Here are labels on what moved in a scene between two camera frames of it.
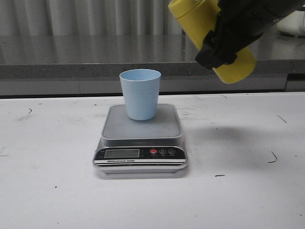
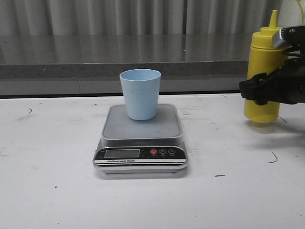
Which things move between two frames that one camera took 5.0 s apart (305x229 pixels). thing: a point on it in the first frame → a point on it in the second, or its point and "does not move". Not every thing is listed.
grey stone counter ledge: x=86 y=65 does not move
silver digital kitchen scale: x=128 y=145 does not move
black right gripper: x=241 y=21 → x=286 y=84
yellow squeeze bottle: x=196 y=18 → x=264 y=57
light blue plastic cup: x=141 y=88 does not move
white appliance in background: x=293 y=24 does not move
